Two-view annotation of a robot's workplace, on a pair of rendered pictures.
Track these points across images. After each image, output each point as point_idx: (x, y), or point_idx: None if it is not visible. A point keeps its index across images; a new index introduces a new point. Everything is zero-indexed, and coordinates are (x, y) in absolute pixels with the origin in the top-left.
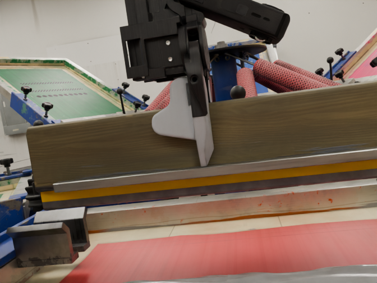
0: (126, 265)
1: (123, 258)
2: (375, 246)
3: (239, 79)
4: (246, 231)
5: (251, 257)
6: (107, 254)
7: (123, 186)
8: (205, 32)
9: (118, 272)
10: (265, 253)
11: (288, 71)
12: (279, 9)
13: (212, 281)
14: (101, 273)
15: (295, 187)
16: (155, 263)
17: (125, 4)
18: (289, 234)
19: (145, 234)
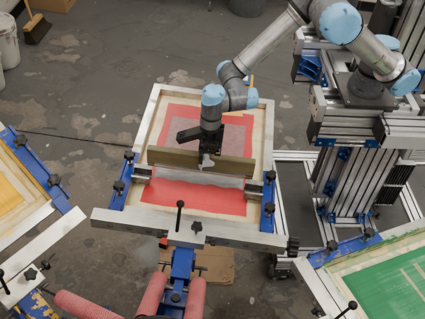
0: (229, 196)
1: (231, 202)
2: (155, 185)
3: (152, 309)
4: (188, 207)
5: (190, 190)
6: (238, 206)
7: None
8: (199, 142)
9: (230, 193)
10: (185, 191)
11: (99, 307)
12: (179, 132)
13: (202, 178)
14: (236, 194)
15: (161, 216)
16: (219, 195)
17: (223, 133)
18: (174, 200)
19: (227, 219)
